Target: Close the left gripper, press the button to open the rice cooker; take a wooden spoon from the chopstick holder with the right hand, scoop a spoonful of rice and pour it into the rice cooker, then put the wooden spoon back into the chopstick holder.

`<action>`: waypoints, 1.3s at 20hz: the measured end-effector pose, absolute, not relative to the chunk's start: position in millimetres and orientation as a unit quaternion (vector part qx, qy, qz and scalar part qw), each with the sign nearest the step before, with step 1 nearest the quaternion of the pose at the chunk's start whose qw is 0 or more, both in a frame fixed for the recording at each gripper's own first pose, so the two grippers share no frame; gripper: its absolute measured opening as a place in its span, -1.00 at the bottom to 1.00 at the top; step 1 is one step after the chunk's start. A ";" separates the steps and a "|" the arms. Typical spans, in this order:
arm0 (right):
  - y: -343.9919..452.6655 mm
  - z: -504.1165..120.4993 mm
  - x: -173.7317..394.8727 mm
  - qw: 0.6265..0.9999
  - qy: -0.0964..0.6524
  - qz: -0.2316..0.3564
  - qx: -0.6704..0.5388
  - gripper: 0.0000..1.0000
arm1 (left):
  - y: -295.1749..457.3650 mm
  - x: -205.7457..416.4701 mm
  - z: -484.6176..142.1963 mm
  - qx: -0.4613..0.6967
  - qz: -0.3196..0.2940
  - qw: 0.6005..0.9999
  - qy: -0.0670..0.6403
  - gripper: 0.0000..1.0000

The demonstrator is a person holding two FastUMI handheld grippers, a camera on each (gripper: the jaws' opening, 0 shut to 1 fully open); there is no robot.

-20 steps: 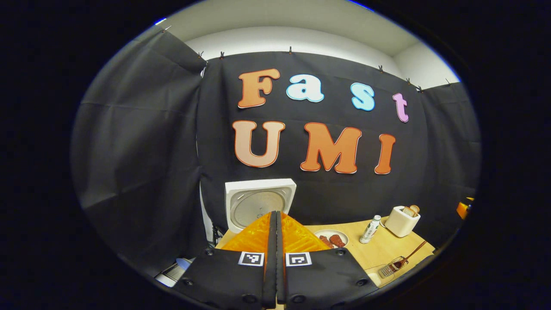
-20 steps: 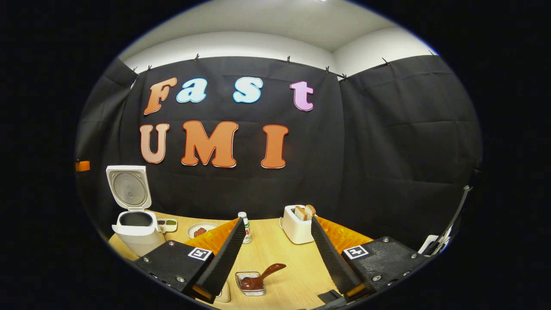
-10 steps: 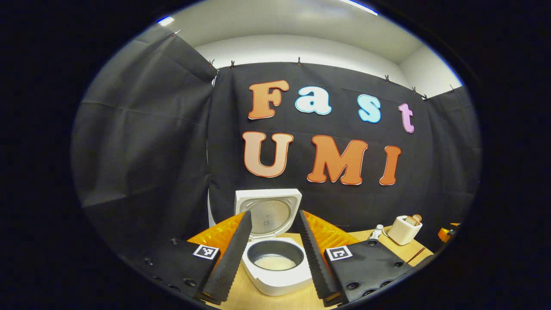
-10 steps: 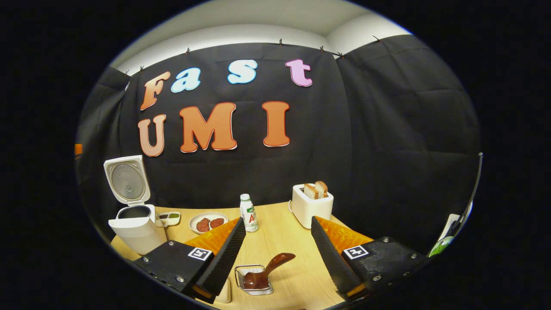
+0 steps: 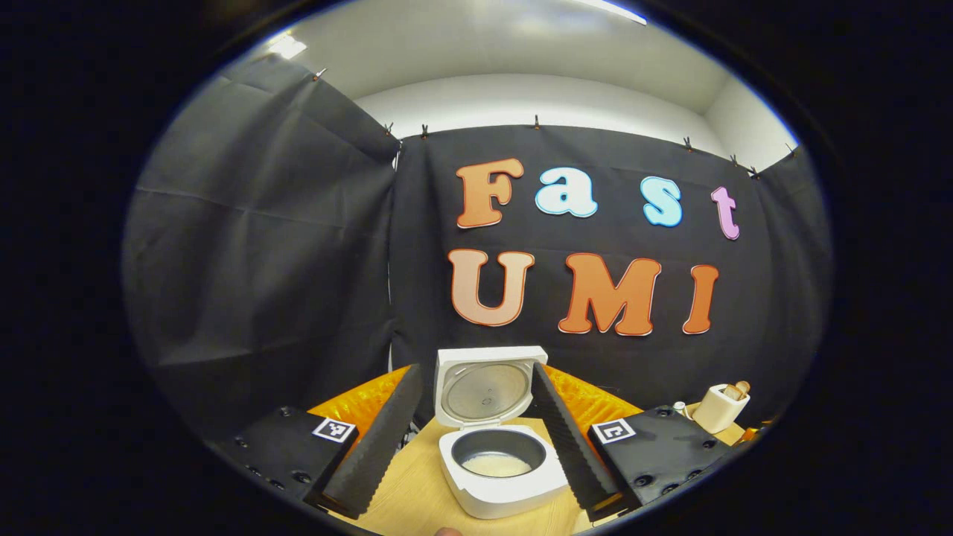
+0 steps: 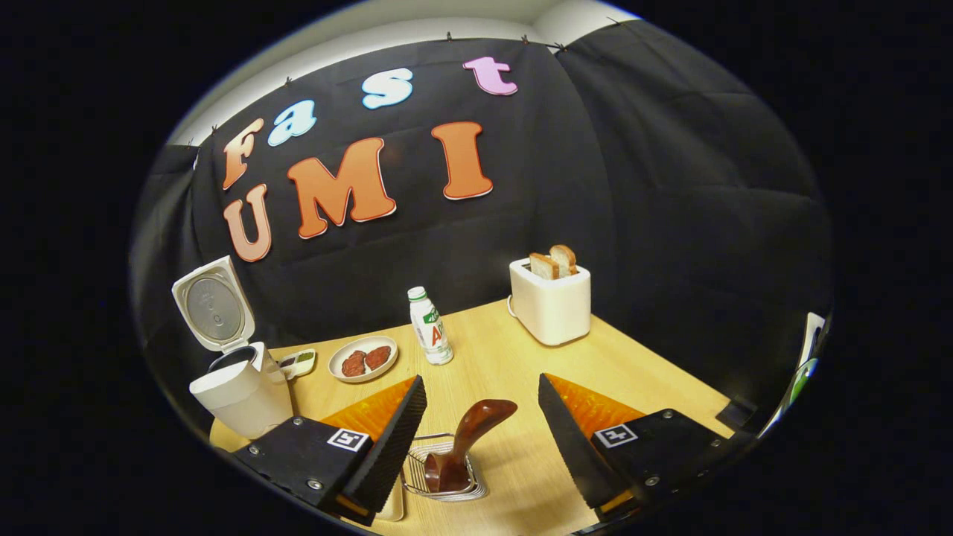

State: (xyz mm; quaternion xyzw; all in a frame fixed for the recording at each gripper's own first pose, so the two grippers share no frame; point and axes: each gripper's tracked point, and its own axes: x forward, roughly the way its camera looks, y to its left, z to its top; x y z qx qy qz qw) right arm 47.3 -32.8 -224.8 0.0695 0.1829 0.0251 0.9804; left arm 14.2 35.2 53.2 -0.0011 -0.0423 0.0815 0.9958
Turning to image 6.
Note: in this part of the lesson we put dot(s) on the toast slice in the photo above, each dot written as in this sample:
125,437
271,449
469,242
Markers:
564,257
543,266

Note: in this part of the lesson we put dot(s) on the brown meat patty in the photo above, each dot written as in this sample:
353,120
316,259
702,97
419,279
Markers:
354,364
378,358

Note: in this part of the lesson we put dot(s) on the brown wooden spoon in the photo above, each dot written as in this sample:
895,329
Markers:
480,420

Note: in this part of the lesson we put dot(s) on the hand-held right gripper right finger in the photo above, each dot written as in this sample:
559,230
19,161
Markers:
573,454

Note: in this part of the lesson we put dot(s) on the white rice cooker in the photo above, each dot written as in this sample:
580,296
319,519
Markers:
238,402

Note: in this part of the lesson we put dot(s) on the white tray of rice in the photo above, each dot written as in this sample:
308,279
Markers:
393,506

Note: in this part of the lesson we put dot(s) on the white round plate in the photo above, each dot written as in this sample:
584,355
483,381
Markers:
350,345

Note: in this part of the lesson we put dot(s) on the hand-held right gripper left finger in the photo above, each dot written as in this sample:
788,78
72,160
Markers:
394,447

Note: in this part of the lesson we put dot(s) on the white toaster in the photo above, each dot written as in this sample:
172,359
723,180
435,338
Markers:
551,309

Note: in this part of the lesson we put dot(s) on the white drink bottle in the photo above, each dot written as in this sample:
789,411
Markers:
428,327

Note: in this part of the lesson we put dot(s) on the small divided sauce dish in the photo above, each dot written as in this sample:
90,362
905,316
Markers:
301,361

